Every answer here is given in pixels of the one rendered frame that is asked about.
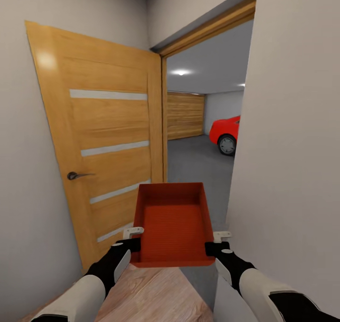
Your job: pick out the garage door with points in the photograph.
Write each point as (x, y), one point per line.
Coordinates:
(184, 115)

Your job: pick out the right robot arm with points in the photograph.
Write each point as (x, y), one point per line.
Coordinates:
(269, 299)

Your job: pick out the car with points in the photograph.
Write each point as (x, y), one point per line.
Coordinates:
(224, 133)

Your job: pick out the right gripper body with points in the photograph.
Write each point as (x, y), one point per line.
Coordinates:
(211, 247)

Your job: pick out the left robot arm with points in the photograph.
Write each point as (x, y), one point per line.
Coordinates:
(82, 302)

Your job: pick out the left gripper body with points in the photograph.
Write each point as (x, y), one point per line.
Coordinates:
(135, 244)

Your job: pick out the storage box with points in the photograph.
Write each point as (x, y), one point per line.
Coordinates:
(176, 223)

